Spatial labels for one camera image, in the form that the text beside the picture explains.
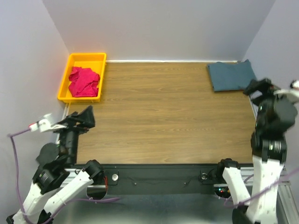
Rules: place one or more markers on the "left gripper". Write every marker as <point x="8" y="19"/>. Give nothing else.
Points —
<point x="75" y="126"/>

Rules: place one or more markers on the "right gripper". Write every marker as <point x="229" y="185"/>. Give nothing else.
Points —
<point x="260" y="96"/>

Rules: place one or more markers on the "grey-blue t-shirt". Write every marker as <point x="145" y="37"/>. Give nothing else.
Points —
<point x="230" y="76"/>

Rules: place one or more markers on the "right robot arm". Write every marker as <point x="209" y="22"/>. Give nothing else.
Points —
<point x="276" y="114"/>

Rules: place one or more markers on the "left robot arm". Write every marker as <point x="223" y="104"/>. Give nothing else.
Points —
<point x="46" y="194"/>

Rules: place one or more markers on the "magenta t-shirt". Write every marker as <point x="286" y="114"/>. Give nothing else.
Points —
<point x="84" y="82"/>

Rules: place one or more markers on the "yellow plastic bin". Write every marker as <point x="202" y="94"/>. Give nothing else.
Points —
<point x="95" y="61"/>

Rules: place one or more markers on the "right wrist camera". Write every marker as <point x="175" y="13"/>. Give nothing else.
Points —
<point x="292" y="93"/>

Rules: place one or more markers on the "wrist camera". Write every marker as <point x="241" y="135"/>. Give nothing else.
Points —
<point x="292" y="93"/>
<point x="46" y="124"/>

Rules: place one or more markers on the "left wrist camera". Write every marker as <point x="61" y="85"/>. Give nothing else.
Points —
<point x="46" y="124"/>

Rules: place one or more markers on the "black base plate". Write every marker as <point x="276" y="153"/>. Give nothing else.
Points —
<point x="163" y="179"/>

